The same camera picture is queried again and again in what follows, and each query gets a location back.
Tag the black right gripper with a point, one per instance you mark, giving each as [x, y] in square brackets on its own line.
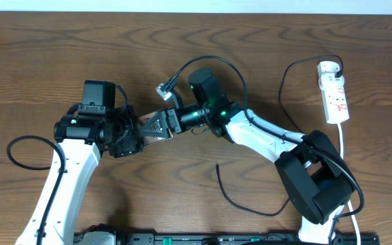
[162, 116]

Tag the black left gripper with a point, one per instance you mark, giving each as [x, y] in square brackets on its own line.
[124, 146]

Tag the Galaxy S25 Ultra smartphone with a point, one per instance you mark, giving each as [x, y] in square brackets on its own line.
[154, 128]

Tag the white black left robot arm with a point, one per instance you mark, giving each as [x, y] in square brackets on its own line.
[88, 130]

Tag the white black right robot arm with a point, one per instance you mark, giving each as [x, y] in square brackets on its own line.
[314, 175]

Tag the white USB charger plug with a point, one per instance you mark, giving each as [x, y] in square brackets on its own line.
[328, 81]

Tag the white power strip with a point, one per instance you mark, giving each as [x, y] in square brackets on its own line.
[334, 100]

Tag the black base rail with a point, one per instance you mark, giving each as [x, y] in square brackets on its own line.
[97, 237]

